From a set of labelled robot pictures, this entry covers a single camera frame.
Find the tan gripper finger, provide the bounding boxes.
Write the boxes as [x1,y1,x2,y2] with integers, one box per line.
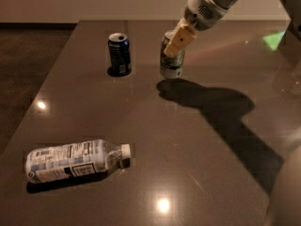
[164,24,196,57]
[174,18,189,30]

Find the white green 7up can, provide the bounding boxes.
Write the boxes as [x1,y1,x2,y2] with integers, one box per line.
[160,30,185,79]

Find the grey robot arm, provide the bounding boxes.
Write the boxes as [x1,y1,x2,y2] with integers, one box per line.
[164,0,301,57]

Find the blue pepsi can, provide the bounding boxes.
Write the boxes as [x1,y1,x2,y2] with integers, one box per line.
[108,32,132,76]

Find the clear plastic water bottle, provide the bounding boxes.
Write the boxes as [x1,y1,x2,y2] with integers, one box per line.
[25,139,132,184]

